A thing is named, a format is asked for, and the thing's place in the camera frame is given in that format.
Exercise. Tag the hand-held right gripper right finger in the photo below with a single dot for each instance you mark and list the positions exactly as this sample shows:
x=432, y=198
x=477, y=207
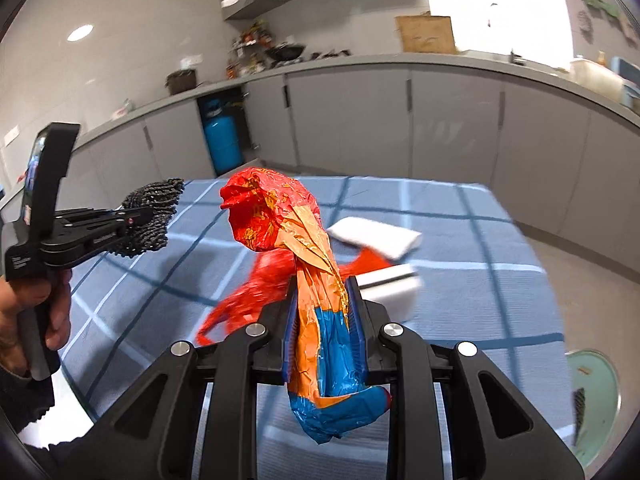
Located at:
x=357, y=342

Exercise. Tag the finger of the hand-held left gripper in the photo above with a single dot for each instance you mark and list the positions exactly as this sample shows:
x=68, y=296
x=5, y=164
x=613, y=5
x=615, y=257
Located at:
x=85, y=250
x=100, y=219

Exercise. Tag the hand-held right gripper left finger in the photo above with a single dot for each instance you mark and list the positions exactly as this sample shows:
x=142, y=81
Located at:
x=288, y=355

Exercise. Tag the black foam net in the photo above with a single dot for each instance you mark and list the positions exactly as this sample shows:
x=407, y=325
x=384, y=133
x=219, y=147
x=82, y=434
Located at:
x=150, y=210
x=580, y=415

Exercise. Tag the red orange blue foil wrapper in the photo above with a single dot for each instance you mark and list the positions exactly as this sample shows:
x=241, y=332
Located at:
x=280, y=215

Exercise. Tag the green enamel basin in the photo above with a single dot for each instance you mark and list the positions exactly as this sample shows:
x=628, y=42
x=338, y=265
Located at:
x=600, y=395

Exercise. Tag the person's left hand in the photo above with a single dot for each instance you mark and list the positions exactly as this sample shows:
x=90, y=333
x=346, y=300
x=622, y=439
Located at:
x=60, y=310

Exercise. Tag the thick white sponge block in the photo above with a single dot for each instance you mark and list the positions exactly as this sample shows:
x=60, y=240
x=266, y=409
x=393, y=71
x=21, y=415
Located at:
x=395, y=287

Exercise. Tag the red plastic bag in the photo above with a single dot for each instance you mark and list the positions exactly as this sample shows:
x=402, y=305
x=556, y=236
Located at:
x=250, y=295

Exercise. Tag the flat white sponge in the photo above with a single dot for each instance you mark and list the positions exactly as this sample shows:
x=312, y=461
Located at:
x=377, y=235

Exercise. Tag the blue checked tablecloth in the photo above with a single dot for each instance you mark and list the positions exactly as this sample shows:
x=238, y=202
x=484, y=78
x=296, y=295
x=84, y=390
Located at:
x=450, y=280

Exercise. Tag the blue gas cylinder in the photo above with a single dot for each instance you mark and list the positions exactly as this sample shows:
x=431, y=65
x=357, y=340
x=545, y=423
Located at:
x=222, y=135

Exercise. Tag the spice rack with bottles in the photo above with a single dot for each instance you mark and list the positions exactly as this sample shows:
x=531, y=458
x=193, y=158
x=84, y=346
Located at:
x=250, y=50

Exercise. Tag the grey base cabinets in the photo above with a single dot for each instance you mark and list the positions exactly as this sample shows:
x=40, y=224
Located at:
x=450, y=120

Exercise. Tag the black wok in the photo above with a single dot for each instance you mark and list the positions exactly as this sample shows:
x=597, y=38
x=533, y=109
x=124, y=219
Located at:
x=285, y=51

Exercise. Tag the gas stove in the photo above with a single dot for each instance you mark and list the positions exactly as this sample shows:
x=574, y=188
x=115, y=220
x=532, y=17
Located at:
x=327, y=54

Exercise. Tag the large wooden cutting board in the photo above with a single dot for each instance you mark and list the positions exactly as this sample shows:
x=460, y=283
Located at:
x=425, y=34

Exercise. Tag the white plastic basin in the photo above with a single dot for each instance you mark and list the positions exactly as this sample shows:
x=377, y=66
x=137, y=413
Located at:
x=595, y=76

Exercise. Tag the window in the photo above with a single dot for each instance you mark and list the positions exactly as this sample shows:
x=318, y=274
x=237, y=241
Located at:
x=500, y=5

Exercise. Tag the yellow soap bottle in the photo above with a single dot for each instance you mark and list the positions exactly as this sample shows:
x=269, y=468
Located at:
x=602, y=59

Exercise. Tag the grey duster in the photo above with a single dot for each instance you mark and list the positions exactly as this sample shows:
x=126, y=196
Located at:
x=586, y=22

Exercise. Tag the green striped towel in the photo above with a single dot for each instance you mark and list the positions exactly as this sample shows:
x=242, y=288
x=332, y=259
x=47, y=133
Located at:
x=605, y=6

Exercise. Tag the white wall socket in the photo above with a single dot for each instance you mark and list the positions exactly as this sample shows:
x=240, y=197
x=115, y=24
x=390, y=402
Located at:
x=11, y=135

